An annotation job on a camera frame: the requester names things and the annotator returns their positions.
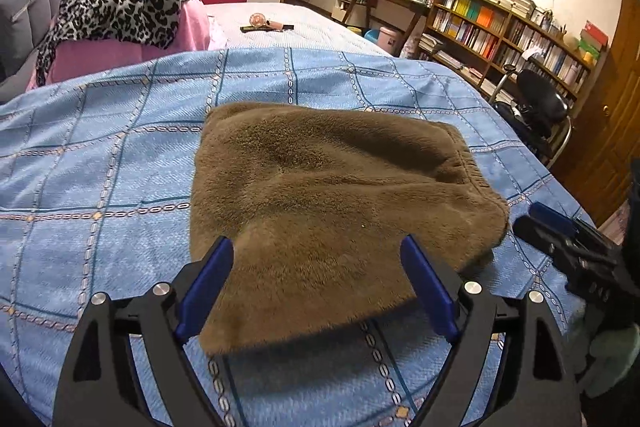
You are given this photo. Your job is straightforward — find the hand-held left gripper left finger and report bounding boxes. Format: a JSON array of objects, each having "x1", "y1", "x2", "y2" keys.
[{"x1": 52, "y1": 236, "x2": 235, "y2": 427}]

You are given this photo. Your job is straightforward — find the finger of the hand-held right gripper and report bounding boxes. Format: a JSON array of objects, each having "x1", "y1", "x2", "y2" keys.
[
  {"x1": 513, "y1": 215, "x2": 571, "y2": 259},
  {"x1": 529, "y1": 202, "x2": 577, "y2": 234}
]

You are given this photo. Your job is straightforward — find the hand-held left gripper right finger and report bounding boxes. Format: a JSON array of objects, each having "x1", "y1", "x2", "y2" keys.
[{"x1": 400, "y1": 234, "x2": 583, "y2": 427}]

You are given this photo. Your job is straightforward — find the brown fleece towel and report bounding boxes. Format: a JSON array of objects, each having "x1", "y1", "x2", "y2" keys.
[{"x1": 189, "y1": 102, "x2": 511, "y2": 355}]

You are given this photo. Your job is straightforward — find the brown wooden door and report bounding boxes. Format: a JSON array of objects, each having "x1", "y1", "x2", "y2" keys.
[{"x1": 552, "y1": 0, "x2": 640, "y2": 225}]

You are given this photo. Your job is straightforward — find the black office chair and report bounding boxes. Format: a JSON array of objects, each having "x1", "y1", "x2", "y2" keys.
[{"x1": 487, "y1": 54, "x2": 573, "y2": 168}]

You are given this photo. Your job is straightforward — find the blue checked blanket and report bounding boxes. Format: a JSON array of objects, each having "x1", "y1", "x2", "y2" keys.
[{"x1": 0, "y1": 47, "x2": 601, "y2": 427}]

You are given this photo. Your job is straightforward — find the green and red boxes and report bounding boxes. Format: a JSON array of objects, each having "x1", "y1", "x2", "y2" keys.
[{"x1": 577, "y1": 21, "x2": 610, "y2": 64}]

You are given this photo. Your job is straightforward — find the wooden bookshelf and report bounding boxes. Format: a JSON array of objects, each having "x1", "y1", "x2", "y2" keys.
[{"x1": 425, "y1": 0, "x2": 608, "y2": 108}]

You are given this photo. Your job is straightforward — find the pile of books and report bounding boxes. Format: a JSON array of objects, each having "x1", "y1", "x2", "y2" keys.
[{"x1": 417, "y1": 32, "x2": 442, "y2": 58}]

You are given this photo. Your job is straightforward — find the pink plastic bucket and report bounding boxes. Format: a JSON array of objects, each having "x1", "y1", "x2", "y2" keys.
[{"x1": 378, "y1": 26, "x2": 402, "y2": 54}]

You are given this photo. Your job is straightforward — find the pink pillow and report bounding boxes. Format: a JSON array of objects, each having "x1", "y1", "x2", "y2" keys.
[{"x1": 27, "y1": 0, "x2": 228, "y2": 90}]

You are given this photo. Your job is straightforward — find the wooden desk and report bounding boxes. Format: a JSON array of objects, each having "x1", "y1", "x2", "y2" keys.
[{"x1": 336, "y1": 0, "x2": 431, "y2": 52}]

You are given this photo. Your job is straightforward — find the small hairdryer on bed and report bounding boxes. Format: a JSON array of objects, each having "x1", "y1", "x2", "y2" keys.
[{"x1": 250, "y1": 12, "x2": 281, "y2": 30}]

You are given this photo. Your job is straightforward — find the leopard print cloth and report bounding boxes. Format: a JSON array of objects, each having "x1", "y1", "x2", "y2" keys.
[{"x1": 35, "y1": 0, "x2": 201, "y2": 85}]

